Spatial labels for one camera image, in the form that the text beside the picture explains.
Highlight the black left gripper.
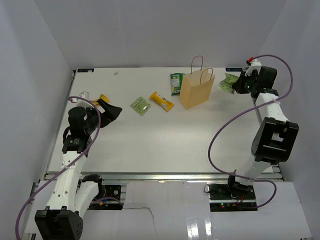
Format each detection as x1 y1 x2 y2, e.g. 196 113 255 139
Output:
84 98 122 135

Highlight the green crinkled snack packet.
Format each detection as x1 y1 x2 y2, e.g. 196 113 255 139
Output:
218 73 239 94

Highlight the yellow snack packet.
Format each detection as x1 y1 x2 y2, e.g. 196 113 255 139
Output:
91 94 110 107

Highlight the light green square snack packet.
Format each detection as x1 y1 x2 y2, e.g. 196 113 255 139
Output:
130 96 151 117

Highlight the yellow snack bar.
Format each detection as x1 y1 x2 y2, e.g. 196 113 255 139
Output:
149 91 174 112

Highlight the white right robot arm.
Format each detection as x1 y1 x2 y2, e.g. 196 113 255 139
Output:
225 64 299 200

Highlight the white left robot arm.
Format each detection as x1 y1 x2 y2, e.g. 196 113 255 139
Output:
34 97 122 240

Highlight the brown paper bag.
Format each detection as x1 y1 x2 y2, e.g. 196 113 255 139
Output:
179 55 216 110

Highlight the green snack packet behind bag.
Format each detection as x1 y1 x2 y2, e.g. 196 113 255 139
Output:
170 73 185 96

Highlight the blue label right corner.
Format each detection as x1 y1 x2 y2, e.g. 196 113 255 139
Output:
225 67 243 72

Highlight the blue label corner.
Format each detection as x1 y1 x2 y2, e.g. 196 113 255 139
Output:
225 67 243 72
77 68 95 73

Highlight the blue label left corner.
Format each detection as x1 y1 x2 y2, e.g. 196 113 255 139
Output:
77 68 95 73

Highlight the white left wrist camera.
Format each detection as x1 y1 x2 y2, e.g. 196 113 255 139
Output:
70 91 93 108

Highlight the aluminium front rail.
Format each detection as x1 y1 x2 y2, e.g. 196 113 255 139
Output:
44 172 284 182

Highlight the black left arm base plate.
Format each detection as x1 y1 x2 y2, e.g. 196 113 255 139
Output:
100 185 122 203

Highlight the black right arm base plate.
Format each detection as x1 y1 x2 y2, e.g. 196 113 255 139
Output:
203 183 256 201

